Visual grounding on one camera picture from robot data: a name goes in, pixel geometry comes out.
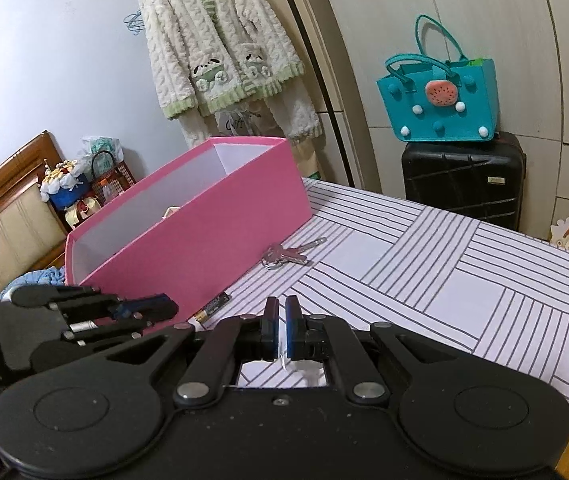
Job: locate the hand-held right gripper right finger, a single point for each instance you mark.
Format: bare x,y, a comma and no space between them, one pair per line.
294,327

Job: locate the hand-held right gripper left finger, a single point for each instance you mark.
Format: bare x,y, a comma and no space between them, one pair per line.
271,327

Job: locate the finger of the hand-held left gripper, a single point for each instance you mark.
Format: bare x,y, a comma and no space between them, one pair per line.
64,349
154,307

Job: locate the pink storage box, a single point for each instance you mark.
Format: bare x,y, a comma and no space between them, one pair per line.
214,220

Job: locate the black gold AA battery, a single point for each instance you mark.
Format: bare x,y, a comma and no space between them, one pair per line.
214,306

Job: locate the blue cloth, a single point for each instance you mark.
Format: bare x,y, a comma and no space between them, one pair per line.
44,277

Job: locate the wooden bed headboard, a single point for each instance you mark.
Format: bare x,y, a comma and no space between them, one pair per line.
9,220

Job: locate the checked basket bag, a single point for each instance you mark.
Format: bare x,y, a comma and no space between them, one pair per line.
112,180

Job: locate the white blue bouquet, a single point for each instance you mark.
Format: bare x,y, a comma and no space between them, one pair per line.
64,180

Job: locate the white green plastic bag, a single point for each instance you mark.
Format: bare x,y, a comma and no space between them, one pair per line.
99,147

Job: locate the white printed plastic bag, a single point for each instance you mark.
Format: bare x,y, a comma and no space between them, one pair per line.
234,122

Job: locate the white green fleece pants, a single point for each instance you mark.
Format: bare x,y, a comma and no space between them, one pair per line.
294,110

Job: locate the black suitcase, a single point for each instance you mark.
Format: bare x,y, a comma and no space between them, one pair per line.
464,185

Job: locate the teal felt handbag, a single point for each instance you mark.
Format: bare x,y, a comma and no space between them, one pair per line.
439,120

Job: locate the white green fleece jacket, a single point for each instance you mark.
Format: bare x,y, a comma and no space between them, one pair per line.
214,35

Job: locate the beige wardrobe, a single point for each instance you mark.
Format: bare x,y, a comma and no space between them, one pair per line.
514,35

